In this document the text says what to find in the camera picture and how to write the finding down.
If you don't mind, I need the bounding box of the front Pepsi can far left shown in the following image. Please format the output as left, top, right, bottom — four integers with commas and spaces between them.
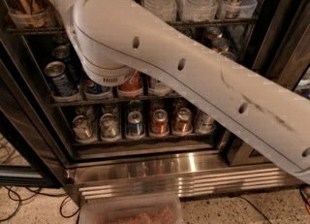
44, 61, 79, 102

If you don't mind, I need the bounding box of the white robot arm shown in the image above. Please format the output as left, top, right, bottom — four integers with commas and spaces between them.
49, 0, 310, 183

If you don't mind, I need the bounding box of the silver can bottom far left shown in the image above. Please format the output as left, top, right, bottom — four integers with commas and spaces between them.
72, 115, 95, 144

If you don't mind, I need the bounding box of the small tea bottle bottom shelf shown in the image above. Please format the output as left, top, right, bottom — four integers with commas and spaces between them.
195, 111, 215, 134

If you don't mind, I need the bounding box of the blue silver can bottom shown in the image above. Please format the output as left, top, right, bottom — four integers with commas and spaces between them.
127, 112, 144, 140

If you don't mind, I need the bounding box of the stainless steel fridge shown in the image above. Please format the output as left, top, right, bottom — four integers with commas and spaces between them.
0, 0, 310, 205

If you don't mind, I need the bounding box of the front Coca-Cola can middle shelf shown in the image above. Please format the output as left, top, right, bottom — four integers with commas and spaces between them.
117, 70, 142, 98

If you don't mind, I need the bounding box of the red can bottom shelf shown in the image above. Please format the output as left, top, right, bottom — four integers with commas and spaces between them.
150, 109, 169, 138

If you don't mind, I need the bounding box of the front gold can middle shelf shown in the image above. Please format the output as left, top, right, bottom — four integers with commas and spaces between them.
219, 51, 236, 61

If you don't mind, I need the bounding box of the clear plastic bin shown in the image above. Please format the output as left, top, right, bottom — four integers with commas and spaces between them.
78, 193, 184, 224

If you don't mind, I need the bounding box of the brown tea bottle middle shelf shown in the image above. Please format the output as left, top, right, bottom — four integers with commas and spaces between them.
148, 78, 171, 96

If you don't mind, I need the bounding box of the black floor cable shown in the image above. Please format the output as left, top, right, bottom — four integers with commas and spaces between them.
0, 185, 80, 222

